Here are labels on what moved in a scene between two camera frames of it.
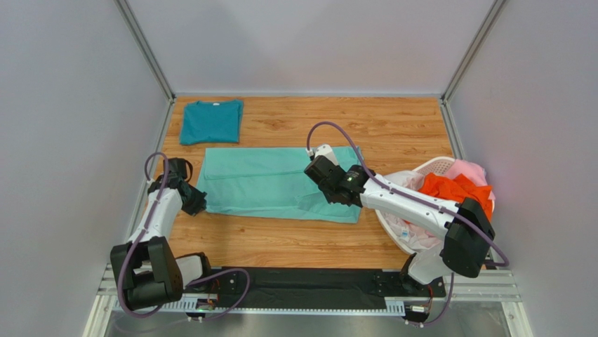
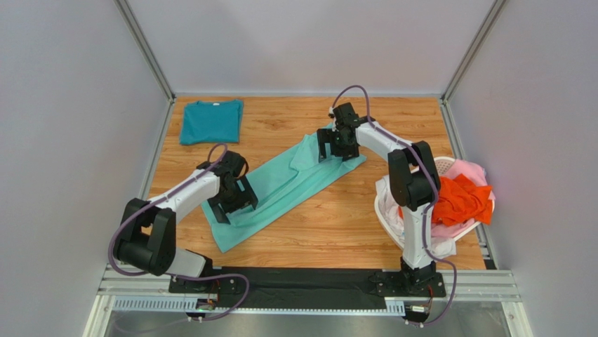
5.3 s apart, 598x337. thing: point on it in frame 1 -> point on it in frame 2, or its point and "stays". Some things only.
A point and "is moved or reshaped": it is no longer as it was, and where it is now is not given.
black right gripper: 316,170 -> 337,140
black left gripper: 199,204 -> 246,196
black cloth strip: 305,288 stays
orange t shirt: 457,189 stays
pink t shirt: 474,173 stays
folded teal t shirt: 211,121 stays
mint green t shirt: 266,185 is moved or reshaped
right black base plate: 400,284 stays
